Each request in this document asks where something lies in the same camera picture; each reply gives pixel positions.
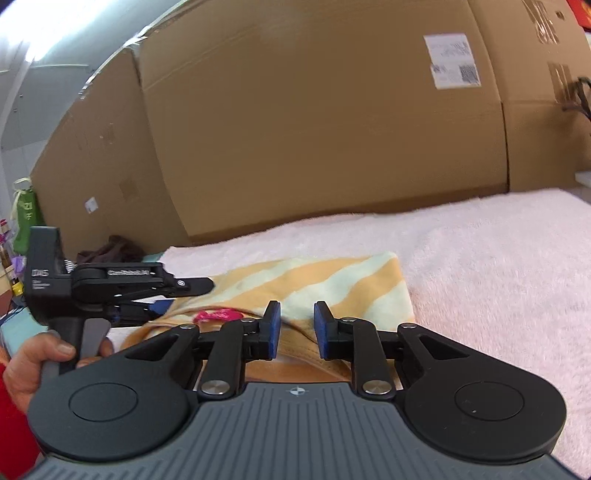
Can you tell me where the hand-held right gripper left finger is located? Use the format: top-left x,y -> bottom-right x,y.
124,300 -> 281,401

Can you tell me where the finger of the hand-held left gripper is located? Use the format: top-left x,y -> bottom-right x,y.
112,299 -> 176,325
151,276 -> 216,299

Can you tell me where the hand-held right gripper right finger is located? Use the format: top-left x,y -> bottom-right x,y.
312,300 -> 470,401

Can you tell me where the orange striped shirt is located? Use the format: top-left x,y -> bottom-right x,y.
119,251 -> 417,385

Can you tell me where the person's left forearm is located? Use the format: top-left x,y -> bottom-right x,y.
0,360 -> 41,468

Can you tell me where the person's left hand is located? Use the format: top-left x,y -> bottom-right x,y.
2,336 -> 115,411

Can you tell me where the dark brown cloth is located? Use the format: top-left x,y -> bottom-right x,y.
75,234 -> 147,267

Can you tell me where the green paper bag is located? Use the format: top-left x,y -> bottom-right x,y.
11,176 -> 43,253

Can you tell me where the cardboard box with small label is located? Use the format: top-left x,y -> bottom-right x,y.
29,47 -> 191,262

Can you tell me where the pink towel blanket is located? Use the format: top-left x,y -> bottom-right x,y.
106,188 -> 591,479

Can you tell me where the large cardboard box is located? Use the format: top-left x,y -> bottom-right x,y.
135,0 -> 512,246

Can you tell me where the white label with square code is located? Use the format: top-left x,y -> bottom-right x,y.
430,62 -> 482,89

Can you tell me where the cardboard box with clear tape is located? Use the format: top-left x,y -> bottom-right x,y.
468,0 -> 591,193

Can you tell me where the white shipping label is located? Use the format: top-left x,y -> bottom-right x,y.
423,32 -> 472,66

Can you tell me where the clear tape patch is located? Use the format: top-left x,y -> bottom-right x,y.
547,61 -> 574,105

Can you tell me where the red-leaf potted plant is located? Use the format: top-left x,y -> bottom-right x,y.
562,75 -> 591,117

